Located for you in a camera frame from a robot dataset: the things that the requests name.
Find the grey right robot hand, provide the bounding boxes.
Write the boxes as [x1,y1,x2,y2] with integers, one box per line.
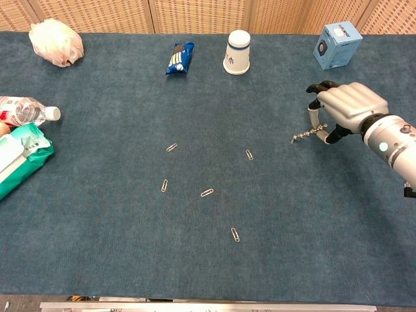
[305,81,390,145]

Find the white paper cup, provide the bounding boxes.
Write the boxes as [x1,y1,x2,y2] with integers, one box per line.
[222,29,252,76]

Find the light blue cardboard box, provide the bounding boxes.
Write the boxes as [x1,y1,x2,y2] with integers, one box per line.
[312,20,364,71]

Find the teal felt table cloth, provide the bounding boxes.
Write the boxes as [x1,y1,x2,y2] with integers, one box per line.
[0,31,416,308]

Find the wicker folding screen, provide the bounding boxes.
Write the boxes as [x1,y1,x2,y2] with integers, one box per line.
[0,0,416,36]

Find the blue cookie packet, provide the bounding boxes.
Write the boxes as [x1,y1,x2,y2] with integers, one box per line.
[164,42,196,77]

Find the crumpled white plastic bag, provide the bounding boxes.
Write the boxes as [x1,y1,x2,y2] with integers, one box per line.
[28,18,85,68]

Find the clear plastic water bottle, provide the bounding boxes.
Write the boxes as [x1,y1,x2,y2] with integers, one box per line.
[0,95,62,128]

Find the green wet wipes pack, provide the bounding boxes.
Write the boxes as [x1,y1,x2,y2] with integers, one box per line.
[0,122,55,201]

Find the aluminium profile rail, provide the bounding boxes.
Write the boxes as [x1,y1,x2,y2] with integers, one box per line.
[39,301,378,312]

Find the yellow black bracket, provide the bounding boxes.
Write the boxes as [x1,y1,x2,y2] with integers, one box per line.
[66,294,99,302]

